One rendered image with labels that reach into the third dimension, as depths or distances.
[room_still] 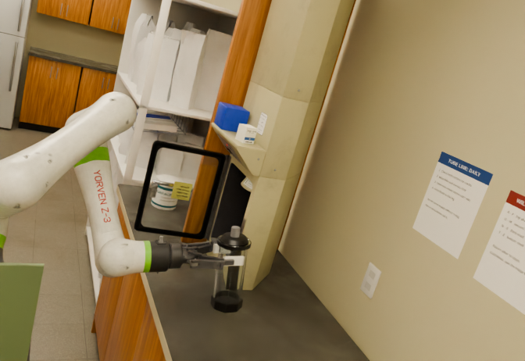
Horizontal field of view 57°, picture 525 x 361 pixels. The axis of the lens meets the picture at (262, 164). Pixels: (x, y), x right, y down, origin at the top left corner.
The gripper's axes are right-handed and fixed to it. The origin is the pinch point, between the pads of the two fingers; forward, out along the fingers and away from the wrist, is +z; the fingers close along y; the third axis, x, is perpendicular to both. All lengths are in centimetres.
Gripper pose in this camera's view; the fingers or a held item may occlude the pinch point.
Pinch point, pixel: (231, 254)
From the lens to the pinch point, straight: 155.5
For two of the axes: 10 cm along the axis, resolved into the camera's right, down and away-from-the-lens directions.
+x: -1.4, 9.7, 2.0
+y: -3.8, -2.4, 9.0
